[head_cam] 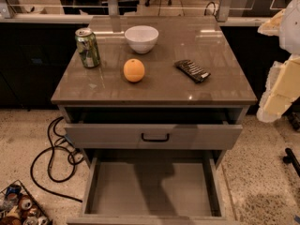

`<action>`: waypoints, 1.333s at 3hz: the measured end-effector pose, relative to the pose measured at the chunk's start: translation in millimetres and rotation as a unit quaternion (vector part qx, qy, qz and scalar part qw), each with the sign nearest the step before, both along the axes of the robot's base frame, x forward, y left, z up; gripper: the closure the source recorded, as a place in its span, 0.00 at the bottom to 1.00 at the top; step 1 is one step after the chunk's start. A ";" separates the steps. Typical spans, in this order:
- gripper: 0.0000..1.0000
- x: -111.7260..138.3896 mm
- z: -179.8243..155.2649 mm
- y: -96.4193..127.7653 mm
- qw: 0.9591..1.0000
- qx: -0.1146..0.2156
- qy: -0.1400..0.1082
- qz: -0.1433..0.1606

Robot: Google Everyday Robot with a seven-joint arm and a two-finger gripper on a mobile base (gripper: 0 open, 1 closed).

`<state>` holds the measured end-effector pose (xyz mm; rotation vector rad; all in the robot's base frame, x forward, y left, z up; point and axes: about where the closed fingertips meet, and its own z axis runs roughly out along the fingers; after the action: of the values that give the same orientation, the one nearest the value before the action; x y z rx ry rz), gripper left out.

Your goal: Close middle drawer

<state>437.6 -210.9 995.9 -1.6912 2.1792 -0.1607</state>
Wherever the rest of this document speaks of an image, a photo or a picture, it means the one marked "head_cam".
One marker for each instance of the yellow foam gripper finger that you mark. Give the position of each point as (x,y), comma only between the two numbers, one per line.
(271,27)
(282,88)

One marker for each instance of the grey drawer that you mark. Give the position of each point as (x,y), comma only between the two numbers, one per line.
(154,128)
(152,187)

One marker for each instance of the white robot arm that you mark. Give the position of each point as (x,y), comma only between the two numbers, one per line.
(289,30)

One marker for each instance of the grey top drawer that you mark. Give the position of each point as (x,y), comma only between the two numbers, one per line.
(154,128)

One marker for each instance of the grey drawer cabinet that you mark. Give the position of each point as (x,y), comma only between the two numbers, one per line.
(198,39)

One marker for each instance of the dark chocolate bar wrapper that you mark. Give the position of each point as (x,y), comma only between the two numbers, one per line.
(192,70)

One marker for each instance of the white ceramic bowl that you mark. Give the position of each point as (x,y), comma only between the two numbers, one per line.
(141,38)

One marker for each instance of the orange fruit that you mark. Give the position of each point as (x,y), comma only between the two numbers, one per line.
(134,70)

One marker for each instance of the green soda can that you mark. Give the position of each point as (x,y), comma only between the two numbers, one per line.
(87,47)

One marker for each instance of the wire basket of cans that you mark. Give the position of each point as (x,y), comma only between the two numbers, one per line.
(19,207)

